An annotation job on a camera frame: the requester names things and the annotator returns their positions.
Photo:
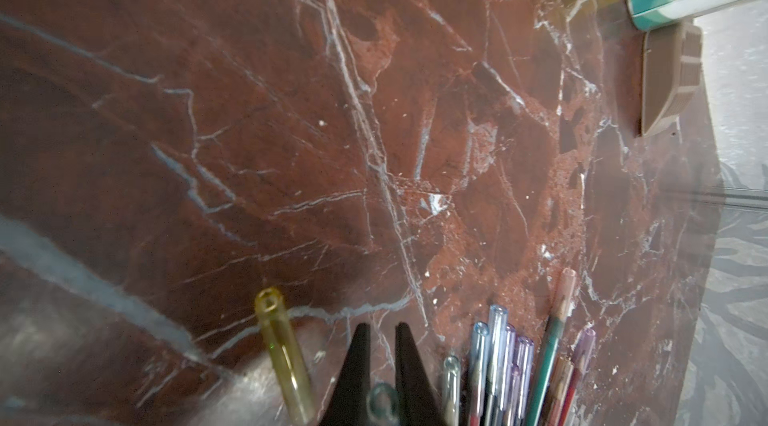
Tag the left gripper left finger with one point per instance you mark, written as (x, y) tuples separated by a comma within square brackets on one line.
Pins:
[(348, 403)]

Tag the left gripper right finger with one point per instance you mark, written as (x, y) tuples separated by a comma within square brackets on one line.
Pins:
[(417, 403)]

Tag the yellow pencil cap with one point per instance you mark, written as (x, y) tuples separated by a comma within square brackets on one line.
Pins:
[(285, 355)]

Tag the red striped pencil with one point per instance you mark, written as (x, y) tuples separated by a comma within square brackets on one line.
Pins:
[(478, 358)]

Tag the navy pencil purple cap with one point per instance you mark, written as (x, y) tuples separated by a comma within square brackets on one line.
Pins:
[(520, 378)]

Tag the red pencil brown cap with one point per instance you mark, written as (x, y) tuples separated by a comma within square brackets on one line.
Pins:
[(556, 392)]

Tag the red pencil at edge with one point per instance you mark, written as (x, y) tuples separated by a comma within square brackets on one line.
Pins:
[(581, 357)]

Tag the green pencil pink cap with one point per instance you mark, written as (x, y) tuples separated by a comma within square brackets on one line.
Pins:
[(548, 349)]

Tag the brown slotted plastic piece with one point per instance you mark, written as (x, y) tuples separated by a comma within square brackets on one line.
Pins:
[(671, 74)]

